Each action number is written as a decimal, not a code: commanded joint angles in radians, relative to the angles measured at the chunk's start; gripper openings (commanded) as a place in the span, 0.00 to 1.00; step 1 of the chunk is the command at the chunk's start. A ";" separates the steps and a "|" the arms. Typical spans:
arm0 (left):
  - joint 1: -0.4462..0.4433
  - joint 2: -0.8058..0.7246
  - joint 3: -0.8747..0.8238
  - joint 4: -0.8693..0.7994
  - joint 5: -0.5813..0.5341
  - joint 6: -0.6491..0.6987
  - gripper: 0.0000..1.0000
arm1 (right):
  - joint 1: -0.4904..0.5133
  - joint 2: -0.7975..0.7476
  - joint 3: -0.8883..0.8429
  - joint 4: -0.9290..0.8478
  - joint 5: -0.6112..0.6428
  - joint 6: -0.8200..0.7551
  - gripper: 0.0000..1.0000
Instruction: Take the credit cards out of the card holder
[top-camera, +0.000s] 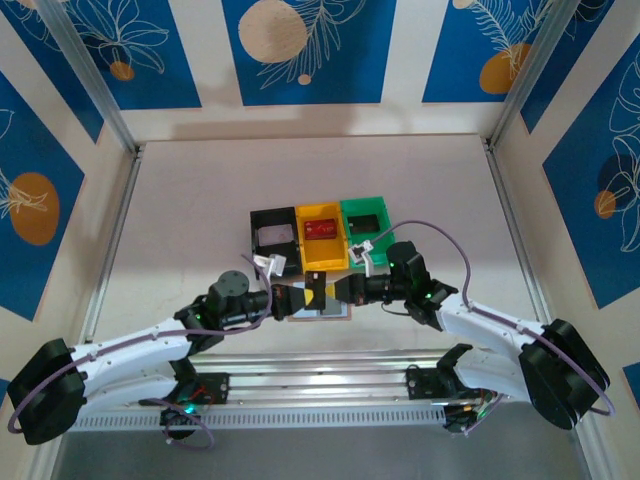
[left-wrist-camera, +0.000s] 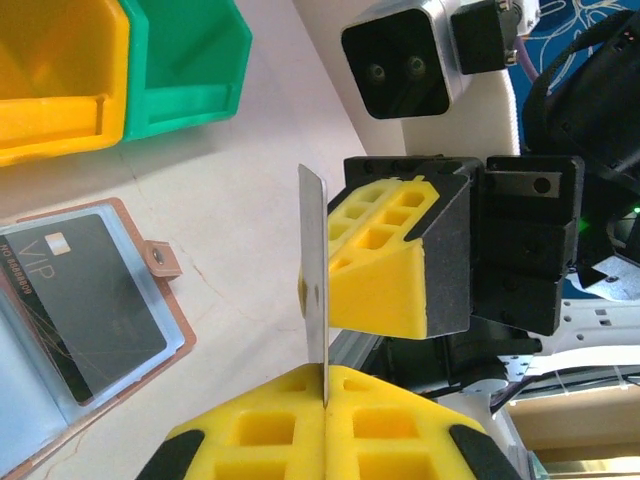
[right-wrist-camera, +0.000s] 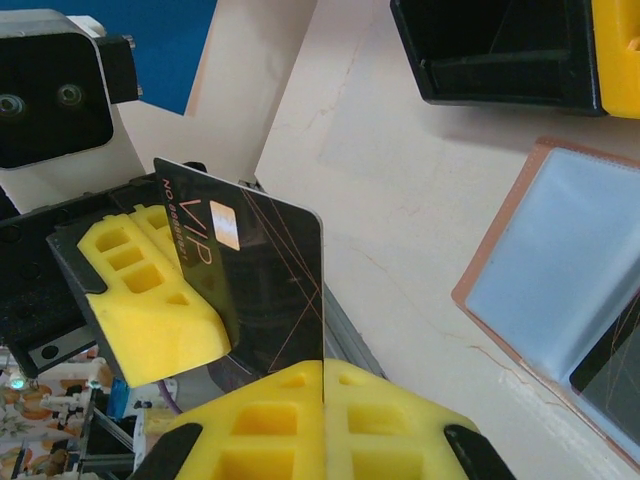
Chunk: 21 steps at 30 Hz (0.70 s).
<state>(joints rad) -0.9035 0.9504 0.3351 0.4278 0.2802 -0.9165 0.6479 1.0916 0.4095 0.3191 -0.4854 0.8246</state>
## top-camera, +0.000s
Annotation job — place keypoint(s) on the aluminium frame post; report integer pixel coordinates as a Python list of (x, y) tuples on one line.
[(530, 75), (92, 75)]

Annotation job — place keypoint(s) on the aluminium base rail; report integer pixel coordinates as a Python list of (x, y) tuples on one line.
[(325, 380)]

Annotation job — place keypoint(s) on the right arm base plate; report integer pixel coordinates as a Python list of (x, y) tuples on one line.
[(420, 385)]

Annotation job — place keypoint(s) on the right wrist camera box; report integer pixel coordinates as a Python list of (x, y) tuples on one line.
[(361, 252)]

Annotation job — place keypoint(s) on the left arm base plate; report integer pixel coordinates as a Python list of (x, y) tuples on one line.
[(217, 387)]

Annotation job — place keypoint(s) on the green plastic bin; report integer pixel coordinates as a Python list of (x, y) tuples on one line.
[(365, 205)]

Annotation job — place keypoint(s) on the black VIP card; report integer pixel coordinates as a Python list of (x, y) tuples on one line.
[(365, 224)]

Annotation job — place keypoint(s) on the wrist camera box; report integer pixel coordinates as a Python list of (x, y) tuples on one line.
[(361, 252), (270, 265)]

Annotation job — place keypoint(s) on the red VIP card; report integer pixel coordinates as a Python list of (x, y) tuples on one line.
[(320, 229)]

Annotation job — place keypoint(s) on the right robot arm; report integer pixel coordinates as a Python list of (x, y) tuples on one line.
[(490, 325)]

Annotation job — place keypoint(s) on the black plastic bin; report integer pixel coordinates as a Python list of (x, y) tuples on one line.
[(272, 214)]

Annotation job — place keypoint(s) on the yellow plastic bin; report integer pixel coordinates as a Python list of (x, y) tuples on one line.
[(322, 260)]

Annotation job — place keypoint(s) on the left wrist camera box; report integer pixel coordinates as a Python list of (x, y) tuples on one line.
[(270, 265)]

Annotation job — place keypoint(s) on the silver white card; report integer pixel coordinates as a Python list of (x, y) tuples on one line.
[(276, 235)]

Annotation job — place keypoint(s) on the aluminium side rail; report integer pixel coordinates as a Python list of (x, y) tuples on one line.
[(111, 250), (499, 175)]

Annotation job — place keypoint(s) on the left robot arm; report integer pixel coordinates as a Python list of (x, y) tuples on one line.
[(130, 350)]

